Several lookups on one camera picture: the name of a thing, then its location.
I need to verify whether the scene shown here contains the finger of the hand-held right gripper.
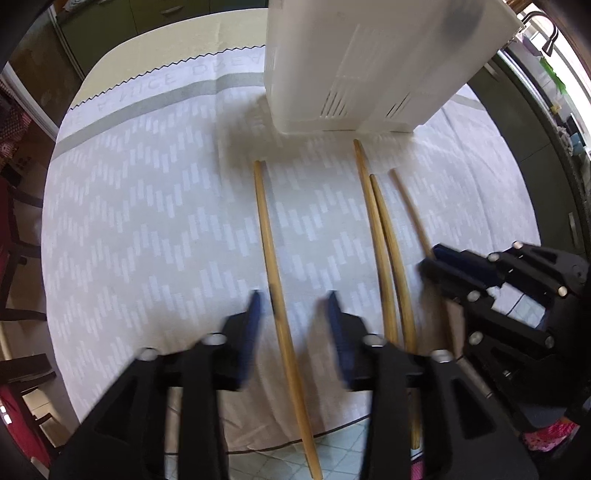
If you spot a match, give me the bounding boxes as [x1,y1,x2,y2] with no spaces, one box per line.
[432,241,590,299]
[419,257,556,352]

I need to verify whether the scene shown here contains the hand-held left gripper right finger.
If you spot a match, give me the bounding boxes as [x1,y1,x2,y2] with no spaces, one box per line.
[324,290,541,480]

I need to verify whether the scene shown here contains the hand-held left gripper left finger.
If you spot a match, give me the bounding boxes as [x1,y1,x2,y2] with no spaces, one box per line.
[51,290,265,480]

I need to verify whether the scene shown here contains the cream plastic utensil holder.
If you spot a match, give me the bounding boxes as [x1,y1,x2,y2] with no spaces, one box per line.
[264,0,525,136]

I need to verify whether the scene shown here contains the green lower cabinets under sink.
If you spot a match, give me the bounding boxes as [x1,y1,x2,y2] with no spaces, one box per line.
[466,51,591,278]

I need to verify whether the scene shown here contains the patterned white teal tablecloth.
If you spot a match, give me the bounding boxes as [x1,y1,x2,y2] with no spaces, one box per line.
[41,9,544,480]

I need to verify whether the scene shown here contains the green plastic basket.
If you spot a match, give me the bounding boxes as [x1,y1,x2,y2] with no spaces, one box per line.
[542,58,568,93]

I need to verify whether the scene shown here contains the wooden chair with red cushion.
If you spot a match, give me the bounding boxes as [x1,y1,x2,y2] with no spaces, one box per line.
[0,161,58,468]

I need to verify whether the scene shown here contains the steel kitchen faucet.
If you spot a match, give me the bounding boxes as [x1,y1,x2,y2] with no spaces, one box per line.
[522,9,561,54]

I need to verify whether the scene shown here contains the green lower cabinets under stove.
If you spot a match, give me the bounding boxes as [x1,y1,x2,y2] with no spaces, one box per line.
[58,0,269,71]

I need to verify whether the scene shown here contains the white sliding door frame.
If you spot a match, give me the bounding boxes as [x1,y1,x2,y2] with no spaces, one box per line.
[7,60,61,144]

